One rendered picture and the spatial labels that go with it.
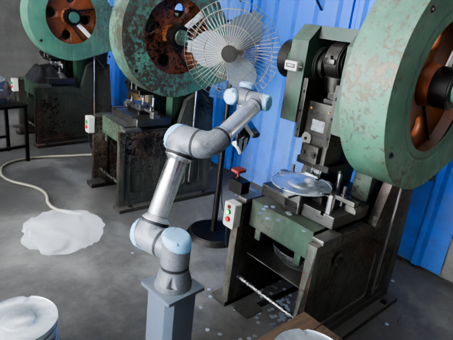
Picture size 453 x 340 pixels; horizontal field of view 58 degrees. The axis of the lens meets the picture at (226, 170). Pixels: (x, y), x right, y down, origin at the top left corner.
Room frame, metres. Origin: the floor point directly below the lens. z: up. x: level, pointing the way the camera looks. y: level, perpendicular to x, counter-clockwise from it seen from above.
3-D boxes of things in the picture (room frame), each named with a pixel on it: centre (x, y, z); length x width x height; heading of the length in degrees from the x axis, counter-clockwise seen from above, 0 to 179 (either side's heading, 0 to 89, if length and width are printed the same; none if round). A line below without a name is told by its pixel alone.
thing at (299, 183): (1.84, -0.36, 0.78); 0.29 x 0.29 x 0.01
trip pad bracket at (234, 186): (2.00, -0.08, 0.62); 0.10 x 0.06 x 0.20; 43
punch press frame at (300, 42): (2.03, -0.56, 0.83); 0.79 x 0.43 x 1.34; 133
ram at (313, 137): (1.90, -0.43, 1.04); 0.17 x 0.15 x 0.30; 133
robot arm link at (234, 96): (1.93, -0.01, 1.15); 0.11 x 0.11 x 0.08; 60
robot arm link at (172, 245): (1.41, 0.17, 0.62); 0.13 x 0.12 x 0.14; 60
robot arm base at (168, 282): (1.40, 0.16, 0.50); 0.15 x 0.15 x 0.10
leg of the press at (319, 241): (1.83, -0.74, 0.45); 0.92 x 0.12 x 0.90; 133
